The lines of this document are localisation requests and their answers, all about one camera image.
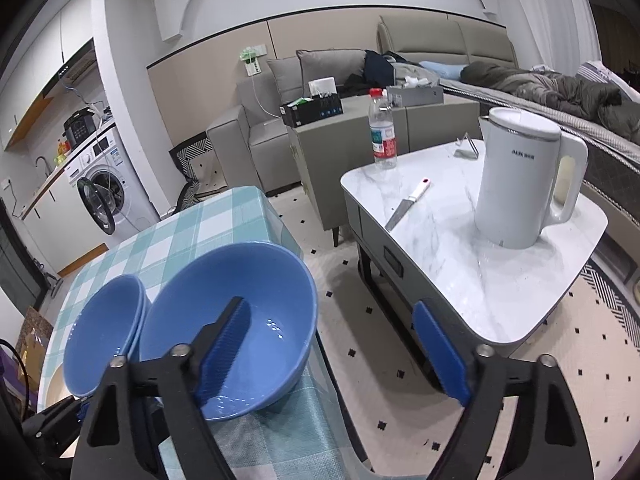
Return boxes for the beige side cabinet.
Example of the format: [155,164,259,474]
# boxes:
[404,92,483,153]
[286,95,408,248]

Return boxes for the grey cushion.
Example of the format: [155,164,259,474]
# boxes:
[266,56,307,106]
[296,49,368,98]

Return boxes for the red label water bottle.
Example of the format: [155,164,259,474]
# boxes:
[368,87,399,171]

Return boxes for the black cable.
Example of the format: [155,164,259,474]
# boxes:
[0,339,38,413]

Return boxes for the black box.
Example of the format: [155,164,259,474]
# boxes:
[279,95,345,128]

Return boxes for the white wall cabinets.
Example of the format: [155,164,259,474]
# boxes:
[0,0,96,151]

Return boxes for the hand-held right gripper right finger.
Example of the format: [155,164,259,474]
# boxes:
[411,300,596,480]

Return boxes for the white washing machine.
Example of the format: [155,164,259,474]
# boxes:
[62,121,161,248]

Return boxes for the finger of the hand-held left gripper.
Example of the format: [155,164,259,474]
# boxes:
[64,394,96,423]

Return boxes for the dark clothes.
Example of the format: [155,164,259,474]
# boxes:
[345,50,401,98]

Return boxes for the white curtain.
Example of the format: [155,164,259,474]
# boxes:
[510,0,601,68]

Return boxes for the metal phone stand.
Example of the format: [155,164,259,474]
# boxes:
[454,132,480,160]

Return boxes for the dark glass door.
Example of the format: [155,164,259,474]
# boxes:
[0,197,46,303]

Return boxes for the white handled kitchen knife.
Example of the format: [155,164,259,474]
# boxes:
[384,177,432,233]

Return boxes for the black patterned chair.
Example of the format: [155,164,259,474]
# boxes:
[167,131,226,216]

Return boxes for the cardboard box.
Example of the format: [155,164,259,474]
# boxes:
[17,330,48,393]

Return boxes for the white charging cable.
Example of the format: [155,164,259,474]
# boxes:
[250,74,281,123]

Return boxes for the range hood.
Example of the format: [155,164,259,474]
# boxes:
[37,39,98,101]

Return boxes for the olive blanket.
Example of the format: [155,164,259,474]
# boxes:
[460,60,640,143]

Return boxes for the brown patterned box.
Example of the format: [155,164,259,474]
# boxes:
[15,306,55,356]

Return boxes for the marble coffee table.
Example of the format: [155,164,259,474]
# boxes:
[340,139,610,391]

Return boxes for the purple bag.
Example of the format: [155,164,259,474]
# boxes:
[0,350,23,396]

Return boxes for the floor mop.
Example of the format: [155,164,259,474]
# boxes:
[32,257,63,301]

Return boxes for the white base cabinets with counter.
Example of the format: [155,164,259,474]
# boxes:
[20,162,111,278]

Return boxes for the black pressure cooker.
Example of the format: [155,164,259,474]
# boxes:
[62,110,98,150]

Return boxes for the wall outlet with green plug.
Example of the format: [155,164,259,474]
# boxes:
[239,46,267,76]

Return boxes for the light blue cloth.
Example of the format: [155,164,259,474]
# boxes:
[417,60,468,81]

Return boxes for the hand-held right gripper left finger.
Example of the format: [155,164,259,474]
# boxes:
[70,296,252,480]

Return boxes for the white tissue box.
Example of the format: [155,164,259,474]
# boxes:
[307,77,338,98]

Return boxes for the white electric kettle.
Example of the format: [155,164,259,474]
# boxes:
[474,106,590,250]

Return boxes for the grey tissue box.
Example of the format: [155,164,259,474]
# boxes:
[386,82,445,108]

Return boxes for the grey sofa with cushions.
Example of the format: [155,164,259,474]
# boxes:
[376,14,640,281]

